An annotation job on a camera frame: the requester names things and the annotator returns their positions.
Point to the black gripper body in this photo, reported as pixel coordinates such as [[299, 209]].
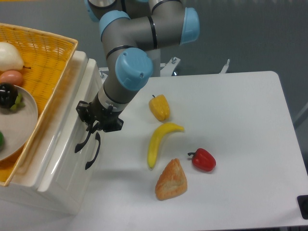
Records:
[[108, 117]]

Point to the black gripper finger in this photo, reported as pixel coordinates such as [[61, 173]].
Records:
[[82, 109], [93, 127]]

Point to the black top drawer handle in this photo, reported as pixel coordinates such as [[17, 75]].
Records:
[[80, 145]]

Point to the black drawer handle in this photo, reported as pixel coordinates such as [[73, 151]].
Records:
[[80, 145], [90, 163]]

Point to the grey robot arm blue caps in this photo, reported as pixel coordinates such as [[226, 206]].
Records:
[[126, 39]]

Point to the white drawer cabinet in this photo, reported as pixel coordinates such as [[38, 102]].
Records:
[[53, 176]]

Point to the yellow bell pepper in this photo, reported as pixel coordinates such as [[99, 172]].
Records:
[[159, 107]]

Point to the yellow banana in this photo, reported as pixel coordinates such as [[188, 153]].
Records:
[[156, 138]]

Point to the yellow wicker basket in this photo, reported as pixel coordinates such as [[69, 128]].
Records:
[[48, 55]]

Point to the grey round plate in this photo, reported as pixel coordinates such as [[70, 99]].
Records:
[[17, 126]]

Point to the pink egg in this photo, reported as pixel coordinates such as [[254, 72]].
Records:
[[13, 77]]

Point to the green vegetable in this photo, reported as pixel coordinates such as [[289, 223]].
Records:
[[2, 141]]

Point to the white pear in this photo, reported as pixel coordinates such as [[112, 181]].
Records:
[[10, 58]]

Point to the orange triangular bread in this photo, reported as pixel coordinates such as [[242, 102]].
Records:
[[172, 182]]

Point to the red bell pepper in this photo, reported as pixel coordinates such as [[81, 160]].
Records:
[[202, 160]]

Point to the black object at table edge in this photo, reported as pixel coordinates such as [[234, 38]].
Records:
[[303, 205]]

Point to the black lower drawer handle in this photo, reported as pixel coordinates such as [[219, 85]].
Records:
[[90, 163]]

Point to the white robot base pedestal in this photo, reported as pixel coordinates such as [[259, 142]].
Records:
[[155, 56]]

